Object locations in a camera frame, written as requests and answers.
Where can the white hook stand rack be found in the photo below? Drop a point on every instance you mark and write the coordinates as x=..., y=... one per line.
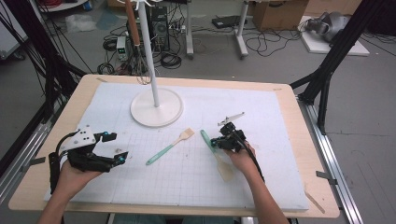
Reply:
x=155, y=112

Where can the clear plastic sheet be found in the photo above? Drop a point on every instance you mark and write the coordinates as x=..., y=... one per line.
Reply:
x=80, y=23

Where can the black frame post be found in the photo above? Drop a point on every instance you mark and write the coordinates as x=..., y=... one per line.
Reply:
x=339, y=49
x=40, y=46

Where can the white power strip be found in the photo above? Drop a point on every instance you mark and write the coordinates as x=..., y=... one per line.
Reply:
x=177, y=29

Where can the aluminium rail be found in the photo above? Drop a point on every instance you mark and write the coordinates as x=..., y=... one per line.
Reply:
x=333, y=168
x=18, y=165

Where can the person's right hand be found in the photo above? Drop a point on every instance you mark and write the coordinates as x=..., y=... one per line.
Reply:
x=244, y=161

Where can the grey headset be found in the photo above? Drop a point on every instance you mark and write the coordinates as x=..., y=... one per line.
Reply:
x=331, y=25

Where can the person's left hand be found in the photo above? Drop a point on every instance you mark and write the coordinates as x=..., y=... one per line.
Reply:
x=71, y=182

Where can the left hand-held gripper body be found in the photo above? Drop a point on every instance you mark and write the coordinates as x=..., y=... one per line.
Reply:
x=87, y=161

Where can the white grid mat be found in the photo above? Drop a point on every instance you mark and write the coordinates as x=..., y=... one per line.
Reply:
x=233, y=102

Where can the white desk leg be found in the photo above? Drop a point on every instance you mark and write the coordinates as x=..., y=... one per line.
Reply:
x=189, y=31
x=241, y=34

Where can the thin wooden stick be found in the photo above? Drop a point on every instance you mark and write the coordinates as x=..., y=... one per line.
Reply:
x=315, y=202

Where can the flat black device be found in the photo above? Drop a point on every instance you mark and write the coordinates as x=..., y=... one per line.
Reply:
x=227, y=21

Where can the small bench power supply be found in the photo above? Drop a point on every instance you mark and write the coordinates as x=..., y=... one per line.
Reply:
x=122, y=48

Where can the white floor board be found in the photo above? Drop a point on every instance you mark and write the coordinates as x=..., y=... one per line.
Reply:
x=317, y=46

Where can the cardboard box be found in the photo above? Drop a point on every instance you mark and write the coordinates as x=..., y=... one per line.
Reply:
x=280, y=15

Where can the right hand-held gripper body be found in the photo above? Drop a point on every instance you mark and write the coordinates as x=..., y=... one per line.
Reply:
x=233, y=140

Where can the black computer tower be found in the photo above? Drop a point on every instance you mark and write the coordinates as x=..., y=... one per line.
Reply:
x=160, y=29

